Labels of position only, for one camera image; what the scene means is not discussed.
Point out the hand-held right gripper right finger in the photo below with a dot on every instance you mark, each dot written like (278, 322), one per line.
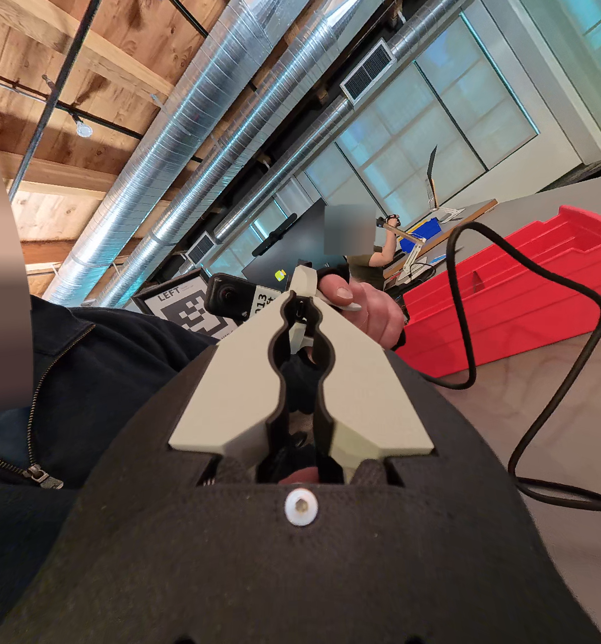
(375, 402)

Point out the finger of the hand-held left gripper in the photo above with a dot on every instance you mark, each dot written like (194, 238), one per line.
(299, 338)

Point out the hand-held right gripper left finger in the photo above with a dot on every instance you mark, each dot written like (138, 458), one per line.
(225, 397)

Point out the red plastic bin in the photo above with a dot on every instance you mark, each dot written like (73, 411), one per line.
(506, 302)

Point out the person's left forearm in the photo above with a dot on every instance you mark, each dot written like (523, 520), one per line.
(300, 382)

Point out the person's left hand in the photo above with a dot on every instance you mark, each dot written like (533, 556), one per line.
(375, 314)

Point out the black white marker sign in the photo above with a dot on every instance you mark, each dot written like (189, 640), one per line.
(179, 307)

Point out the white ceiling vent grille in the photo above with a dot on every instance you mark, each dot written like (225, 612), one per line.
(368, 73)
(201, 249)

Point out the black video bar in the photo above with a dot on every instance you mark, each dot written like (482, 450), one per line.
(275, 234)

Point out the large black monitor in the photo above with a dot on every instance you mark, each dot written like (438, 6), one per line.
(300, 246)

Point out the blue plastic bin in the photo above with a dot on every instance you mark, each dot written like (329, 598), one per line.
(421, 232)

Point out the silver ventilation duct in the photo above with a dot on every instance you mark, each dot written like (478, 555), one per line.
(240, 146)
(305, 141)
(169, 141)

